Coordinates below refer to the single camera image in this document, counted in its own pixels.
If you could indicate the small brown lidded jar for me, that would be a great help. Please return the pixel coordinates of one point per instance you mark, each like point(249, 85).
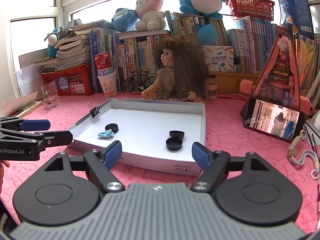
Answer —
point(210, 89)

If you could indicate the pink triangular dollhouse stand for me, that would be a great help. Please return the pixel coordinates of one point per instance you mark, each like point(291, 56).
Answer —
point(287, 76)

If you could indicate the white cardboard box lid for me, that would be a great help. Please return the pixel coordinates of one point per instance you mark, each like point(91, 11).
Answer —
point(144, 127)

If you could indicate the black round lid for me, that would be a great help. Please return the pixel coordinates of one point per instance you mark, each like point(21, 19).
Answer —
point(176, 134)
point(174, 143)
point(113, 127)

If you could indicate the large blue round plush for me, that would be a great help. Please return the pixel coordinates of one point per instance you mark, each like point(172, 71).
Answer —
point(208, 9)

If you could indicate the blue white plush doll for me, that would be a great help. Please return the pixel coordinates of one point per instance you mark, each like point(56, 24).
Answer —
point(52, 39)

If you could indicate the brown-haired doll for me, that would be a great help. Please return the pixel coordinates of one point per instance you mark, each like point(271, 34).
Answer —
point(183, 73)

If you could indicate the label printer box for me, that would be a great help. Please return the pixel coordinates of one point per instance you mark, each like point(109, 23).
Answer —
point(219, 58)

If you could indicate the red Budweiser can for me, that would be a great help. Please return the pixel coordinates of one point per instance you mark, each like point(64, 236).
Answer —
point(103, 64)

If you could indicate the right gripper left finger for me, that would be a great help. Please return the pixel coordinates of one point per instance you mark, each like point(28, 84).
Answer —
point(99, 165)

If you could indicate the red plastic crate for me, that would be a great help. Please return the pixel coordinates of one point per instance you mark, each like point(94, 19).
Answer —
point(75, 81)

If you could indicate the black smartphone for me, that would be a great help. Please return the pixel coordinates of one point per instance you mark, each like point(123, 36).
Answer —
point(274, 120)

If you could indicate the clear glass cup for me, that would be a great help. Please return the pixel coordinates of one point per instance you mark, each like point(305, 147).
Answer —
point(50, 95)

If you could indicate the black miniature bicycle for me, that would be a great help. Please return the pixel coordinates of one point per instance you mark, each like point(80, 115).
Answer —
point(138, 81)

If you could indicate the red plastic basket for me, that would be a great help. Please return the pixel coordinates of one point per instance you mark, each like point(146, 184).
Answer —
point(256, 8)

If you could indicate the stack of books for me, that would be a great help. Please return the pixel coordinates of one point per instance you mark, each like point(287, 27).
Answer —
point(72, 48)

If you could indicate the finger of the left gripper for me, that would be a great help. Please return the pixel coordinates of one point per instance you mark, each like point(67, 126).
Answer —
point(34, 125)
point(54, 139)

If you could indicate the blue plush toy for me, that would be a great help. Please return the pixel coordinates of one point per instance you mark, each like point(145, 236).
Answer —
point(123, 20)

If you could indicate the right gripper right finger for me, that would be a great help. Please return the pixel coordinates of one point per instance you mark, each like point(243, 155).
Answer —
point(213, 165)

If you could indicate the person's left hand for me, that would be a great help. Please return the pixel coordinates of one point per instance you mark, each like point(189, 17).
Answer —
point(3, 164)

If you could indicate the black binder clip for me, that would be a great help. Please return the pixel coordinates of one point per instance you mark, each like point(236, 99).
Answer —
point(94, 111)

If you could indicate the light blue hair clip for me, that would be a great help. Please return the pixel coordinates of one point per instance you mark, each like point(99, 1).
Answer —
point(106, 134)

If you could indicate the pink white bunny plush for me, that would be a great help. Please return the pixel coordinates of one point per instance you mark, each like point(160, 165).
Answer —
point(151, 16)

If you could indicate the white cat paper cup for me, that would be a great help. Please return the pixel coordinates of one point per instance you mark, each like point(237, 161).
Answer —
point(109, 85)

